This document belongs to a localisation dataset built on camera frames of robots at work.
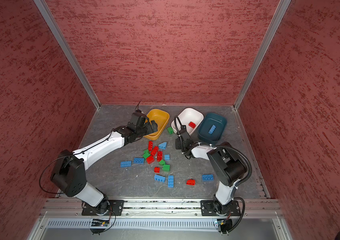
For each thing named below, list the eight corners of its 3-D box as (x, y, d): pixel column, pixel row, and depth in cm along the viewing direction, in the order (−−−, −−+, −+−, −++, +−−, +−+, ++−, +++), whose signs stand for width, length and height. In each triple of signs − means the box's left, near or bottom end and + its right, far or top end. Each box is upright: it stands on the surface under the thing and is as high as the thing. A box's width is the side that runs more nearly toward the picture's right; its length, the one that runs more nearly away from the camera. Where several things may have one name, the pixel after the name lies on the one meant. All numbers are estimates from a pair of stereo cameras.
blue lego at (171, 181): (167, 187, 83) (167, 186, 81) (167, 176, 87) (167, 175, 85) (174, 187, 83) (174, 186, 81) (174, 176, 87) (174, 175, 85)
